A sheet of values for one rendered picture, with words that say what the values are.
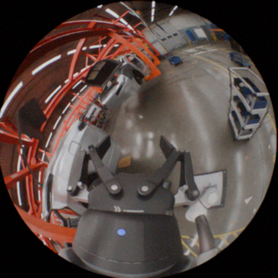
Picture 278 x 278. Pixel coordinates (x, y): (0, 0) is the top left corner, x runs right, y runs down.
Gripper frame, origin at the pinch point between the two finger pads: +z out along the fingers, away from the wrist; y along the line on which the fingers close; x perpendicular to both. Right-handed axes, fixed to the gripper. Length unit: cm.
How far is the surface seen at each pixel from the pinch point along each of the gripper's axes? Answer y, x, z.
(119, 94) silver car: -53, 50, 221
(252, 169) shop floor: 175, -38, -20
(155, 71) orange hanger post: 60, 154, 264
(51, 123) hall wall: -996, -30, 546
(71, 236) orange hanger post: -65, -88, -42
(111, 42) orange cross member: -85, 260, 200
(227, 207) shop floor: 134, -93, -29
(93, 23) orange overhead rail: -108, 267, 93
